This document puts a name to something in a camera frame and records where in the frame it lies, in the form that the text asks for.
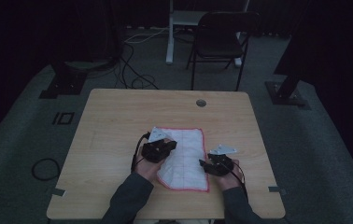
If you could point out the person's left hand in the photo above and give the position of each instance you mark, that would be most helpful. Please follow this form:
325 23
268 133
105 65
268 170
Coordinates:
148 169

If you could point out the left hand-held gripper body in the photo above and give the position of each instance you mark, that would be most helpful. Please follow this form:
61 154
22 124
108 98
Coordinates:
156 151

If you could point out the black folding chair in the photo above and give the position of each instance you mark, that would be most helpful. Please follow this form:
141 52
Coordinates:
218 43

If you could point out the white cloth with red edge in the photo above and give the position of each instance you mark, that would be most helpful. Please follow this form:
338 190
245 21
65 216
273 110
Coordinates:
187 165

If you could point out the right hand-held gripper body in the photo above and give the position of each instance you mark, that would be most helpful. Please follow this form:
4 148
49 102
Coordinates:
223 165

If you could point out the white desk frame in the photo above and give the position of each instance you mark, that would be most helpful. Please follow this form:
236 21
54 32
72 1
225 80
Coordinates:
170 46

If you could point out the grey tape piece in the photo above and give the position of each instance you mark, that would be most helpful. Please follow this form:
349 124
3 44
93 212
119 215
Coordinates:
58 192
276 189

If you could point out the black stand with base plate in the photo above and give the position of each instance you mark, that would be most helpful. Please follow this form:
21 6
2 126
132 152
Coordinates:
64 85
285 95

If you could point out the grey round stand base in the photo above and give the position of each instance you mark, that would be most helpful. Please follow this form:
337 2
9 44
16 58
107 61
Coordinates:
87 64

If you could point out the person's right hand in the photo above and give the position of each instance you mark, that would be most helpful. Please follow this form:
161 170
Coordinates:
229 182

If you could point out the grey round table grommet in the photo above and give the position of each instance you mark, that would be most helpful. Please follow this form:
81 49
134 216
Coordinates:
201 103

